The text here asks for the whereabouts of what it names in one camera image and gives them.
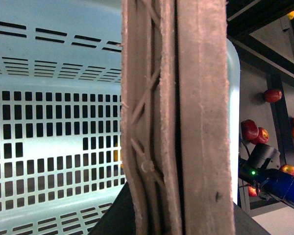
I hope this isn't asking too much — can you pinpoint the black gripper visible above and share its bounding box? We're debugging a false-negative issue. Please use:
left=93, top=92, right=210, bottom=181
left=239, top=143, right=280, bottom=184

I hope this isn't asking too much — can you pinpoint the light blue plastic basket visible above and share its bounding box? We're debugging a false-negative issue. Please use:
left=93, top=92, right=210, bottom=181
left=0, top=0, right=242, bottom=235

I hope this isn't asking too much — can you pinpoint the red yellow apple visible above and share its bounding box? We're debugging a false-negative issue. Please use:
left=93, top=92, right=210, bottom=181
left=250, top=127, right=269, bottom=144

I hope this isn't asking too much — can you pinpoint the lemon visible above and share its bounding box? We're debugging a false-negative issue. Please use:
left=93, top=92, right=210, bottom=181
left=113, top=143, right=123, bottom=169

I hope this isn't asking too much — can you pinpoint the brown basket handle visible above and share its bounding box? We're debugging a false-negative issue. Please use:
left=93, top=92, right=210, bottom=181
left=121, top=0, right=235, bottom=235

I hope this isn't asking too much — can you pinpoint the red apple pair left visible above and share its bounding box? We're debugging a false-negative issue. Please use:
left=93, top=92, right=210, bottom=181
left=241, top=119, right=259, bottom=141

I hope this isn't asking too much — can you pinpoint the red apple on shelf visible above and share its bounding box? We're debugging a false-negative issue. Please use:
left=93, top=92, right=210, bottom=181
left=264, top=89, right=282, bottom=103

